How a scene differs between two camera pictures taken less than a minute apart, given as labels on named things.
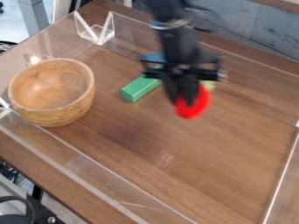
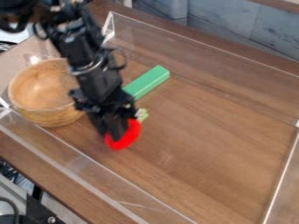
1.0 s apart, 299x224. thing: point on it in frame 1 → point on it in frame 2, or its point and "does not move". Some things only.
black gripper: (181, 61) → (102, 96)
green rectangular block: (141, 87) does not move
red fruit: (199, 106) → (131, 135)
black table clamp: (45, 215) does not move
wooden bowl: (51, 90) does not move
